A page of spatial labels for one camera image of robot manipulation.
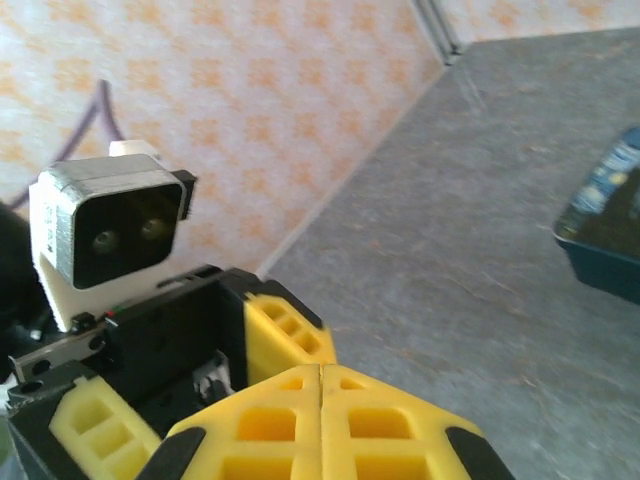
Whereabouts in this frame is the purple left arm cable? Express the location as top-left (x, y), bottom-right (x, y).
top-left (8, 78), bottom-right (125, 211)

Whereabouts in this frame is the blue patterned box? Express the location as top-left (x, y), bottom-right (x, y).
top-left (551, 124), bottom-right (640, 302)

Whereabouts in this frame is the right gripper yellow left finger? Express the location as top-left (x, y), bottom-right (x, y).
top-left (139, 363), bottom-right (322, 480)

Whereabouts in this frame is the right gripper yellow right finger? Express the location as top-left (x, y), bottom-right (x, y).
top-left (320, 363), bottom-right (517, 480)

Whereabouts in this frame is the aluminium frame corner post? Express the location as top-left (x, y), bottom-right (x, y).
top-left (413, 0), bottom-right (470, 67)

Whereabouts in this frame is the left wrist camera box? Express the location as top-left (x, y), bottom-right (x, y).
top-left (28, 139), bottom-right (197, 332)

